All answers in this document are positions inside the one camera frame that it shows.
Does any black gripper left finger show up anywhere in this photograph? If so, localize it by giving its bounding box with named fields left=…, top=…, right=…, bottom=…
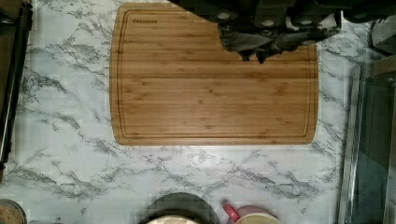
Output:
left=218, top=25, right=273, bottom=62

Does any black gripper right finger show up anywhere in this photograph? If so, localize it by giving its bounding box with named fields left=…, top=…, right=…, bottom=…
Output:
left=256, top=28, right=340, bottom=63

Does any silver toaster oven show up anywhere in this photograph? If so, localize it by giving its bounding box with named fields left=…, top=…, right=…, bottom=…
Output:
left=337, top=56, right=396, bottom=224

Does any bamboo cutting board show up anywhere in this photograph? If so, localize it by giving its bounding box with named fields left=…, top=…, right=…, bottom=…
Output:
left=110, top=3, right=318, bottom=146

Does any pink mug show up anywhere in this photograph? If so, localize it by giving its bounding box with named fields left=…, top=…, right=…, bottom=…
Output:
left=223, top=203, right=282, bottom=224

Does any dark canister with wooden lid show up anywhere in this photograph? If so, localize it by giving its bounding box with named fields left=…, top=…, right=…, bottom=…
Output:
left=138, top=192, right=220, bottom=224

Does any yellow cup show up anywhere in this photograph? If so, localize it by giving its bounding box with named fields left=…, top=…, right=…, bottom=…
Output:
left=0, top=199, right=27, bottom=224

